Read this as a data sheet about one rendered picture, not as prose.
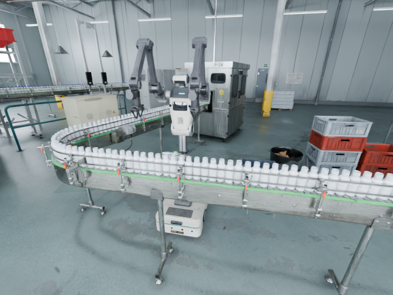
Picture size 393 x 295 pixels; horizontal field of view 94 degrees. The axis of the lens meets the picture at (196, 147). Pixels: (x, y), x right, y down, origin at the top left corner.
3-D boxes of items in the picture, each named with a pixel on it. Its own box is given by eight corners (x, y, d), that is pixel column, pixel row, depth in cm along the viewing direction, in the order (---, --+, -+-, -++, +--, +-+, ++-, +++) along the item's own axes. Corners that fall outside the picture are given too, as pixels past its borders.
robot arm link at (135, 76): (152, 43, 149) (140, 44, 151) (150, 37, 143) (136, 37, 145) (142, 89, 136) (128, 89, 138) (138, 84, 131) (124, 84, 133)
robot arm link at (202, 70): (207, 35, 145) (195, 37, 147) (206, 36, 134) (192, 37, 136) (209, 93, 169) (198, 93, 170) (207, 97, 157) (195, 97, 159)
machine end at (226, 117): (208, 124, 683) (210, 65, 610) (243, 129, 625) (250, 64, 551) (185, 136, 553) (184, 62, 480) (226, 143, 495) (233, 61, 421)
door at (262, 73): (254, 102, 1233) (258, 68, 1155) (254, 102, 1241) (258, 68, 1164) (269, 103, 1215) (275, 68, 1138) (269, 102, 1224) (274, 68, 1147)
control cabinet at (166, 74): (168, 113, 865) (166, 69, 795) (176, 114, 843) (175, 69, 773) (157, 116, 799) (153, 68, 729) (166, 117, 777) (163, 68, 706)
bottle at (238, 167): (241, 180, 133) (244, 160, 127) (240, 184, 128) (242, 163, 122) (233, 178, 135) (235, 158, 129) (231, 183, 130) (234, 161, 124)
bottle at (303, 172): (296, 185, 128) (301, 164, 122) (306, 189, 124) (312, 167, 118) (293, 189, 124) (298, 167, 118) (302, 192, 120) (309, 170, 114)
